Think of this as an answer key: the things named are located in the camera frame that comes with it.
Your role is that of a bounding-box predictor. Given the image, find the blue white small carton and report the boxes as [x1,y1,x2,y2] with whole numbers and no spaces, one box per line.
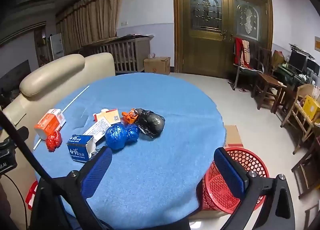
[67,134,96,163]

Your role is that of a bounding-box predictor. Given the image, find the red plastic bag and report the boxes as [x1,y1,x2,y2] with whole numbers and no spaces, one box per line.
[46,131,62,152]

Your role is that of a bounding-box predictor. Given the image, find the long white medicine box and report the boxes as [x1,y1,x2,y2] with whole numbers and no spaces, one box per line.
[83,117,111,143]

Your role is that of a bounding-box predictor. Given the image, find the blue plastic bag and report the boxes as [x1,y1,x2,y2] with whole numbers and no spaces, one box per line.
[105,123,140,151]

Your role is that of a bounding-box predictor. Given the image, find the orange cream small box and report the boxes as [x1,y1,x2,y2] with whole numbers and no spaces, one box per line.
[93,109,121,125]

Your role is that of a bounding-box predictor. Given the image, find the orange packet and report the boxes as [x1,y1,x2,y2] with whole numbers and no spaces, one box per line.
[121,109,138,124]

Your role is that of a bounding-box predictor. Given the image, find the black plastic bag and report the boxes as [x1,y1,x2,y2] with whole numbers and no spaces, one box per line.
[134,108,165,138]

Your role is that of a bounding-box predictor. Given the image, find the red plastic trash basket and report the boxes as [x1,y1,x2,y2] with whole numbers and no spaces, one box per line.
[202,147,269,214]

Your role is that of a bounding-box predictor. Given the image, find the flat cardboard under basket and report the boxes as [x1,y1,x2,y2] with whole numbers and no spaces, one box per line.
[224,125,244,148]

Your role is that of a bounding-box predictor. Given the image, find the red white gift bag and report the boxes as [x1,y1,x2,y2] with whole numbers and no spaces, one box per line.
[25,180,38,210]

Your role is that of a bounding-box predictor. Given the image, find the orange white tissue box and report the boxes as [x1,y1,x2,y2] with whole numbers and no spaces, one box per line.
[34,109,66,140]

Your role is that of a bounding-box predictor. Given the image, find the black flat television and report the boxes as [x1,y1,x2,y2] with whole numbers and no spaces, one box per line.
[0,60,31,93]

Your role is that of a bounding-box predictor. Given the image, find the cream leather sofa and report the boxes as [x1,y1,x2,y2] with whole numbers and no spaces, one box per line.
[3,53,115,229]

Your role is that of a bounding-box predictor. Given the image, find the long white stick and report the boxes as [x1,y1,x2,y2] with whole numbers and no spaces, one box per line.
[33,85,89,150]

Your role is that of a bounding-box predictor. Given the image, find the blue round table cloth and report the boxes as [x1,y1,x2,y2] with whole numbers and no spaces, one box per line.
[32,72,227,230]

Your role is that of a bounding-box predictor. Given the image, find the dark wooden stool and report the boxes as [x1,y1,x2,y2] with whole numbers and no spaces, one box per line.
[251,73,285,113]

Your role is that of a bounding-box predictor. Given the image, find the yellow cardboard box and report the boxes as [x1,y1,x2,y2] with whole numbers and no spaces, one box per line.
[303,95,320,121]

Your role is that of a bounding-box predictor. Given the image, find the chair with red cloth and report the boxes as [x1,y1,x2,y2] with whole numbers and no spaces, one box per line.
[231,37,263,90]

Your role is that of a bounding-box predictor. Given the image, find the white refrigerator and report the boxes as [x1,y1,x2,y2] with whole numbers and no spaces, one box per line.
[49,33,65,60]

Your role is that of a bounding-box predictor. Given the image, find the black computer monitor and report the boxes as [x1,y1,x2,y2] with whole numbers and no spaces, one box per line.
[289,50,306,72]

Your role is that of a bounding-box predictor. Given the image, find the grey wooden crib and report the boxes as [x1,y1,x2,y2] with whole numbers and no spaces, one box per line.
[79,34,154,73]

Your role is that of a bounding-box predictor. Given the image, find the beige striped curtain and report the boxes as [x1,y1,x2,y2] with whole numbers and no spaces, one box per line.
[56,0,122,54]

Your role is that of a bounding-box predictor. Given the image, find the brown wooden double door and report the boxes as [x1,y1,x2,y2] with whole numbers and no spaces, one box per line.
[174,0,273,78]

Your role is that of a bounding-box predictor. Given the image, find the cardboard box by wall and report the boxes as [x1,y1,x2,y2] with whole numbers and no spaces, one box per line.
[144,57,170,75]

